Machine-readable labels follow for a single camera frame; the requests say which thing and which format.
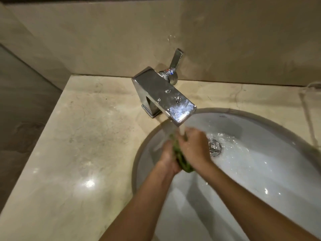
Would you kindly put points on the person's left forearm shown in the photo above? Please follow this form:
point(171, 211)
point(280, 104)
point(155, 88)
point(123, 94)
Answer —
point(140, 205)

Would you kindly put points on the white oval sink basin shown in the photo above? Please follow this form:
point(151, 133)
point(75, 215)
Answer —
point(250, 178)

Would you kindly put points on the person's right forearm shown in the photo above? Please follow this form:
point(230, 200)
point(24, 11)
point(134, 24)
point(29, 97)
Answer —
point(253, 205)

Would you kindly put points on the person's left hand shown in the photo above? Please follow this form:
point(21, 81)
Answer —
point(168, 158)

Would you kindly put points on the person's left fingers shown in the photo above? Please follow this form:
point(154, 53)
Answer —
point(169, 145)

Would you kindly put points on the chrome sink drain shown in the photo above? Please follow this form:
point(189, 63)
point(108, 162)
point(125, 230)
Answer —
point(215, 147)

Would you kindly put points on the green scrubbing cloth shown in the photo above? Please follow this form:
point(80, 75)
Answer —
point(182, 160)

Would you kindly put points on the chrome square faucet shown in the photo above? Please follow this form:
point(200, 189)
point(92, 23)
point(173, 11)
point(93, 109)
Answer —
point(165, 97)

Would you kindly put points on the person's right fingers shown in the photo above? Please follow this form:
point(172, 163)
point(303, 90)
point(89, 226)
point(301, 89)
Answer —
point(184, 136)

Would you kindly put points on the person's right hand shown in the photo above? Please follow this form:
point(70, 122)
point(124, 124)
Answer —
point(193, 145)

